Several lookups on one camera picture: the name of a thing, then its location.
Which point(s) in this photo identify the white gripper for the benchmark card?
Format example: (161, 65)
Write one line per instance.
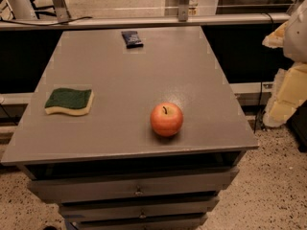
(296, 38)

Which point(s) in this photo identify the green and yellow sponge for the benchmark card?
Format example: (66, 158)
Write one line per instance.
(69, 101)

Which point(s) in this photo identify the red apple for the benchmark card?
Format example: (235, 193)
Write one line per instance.
(166, 119)

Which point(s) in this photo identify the dark blue snack packet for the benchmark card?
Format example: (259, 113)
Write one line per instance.
(132, 39)

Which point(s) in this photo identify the bottom grey drawer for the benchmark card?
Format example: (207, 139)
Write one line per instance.
(152, 223)

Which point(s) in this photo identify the grey drawer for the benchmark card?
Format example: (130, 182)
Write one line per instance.
(140, 208)
(85, 189)
(152, 223)

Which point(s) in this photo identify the grey drawer cabinet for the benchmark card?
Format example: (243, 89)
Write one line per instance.
(175, 65)

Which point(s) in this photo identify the middle grey drawer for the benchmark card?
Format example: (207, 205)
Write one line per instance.
(140, 208)

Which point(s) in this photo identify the top grey drawer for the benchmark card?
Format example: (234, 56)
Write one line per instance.
(85, 189)

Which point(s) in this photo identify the grey metal rail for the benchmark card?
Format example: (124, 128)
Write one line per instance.
(87, 23)

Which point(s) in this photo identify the metal frame post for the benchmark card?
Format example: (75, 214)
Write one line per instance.
(183, 9)

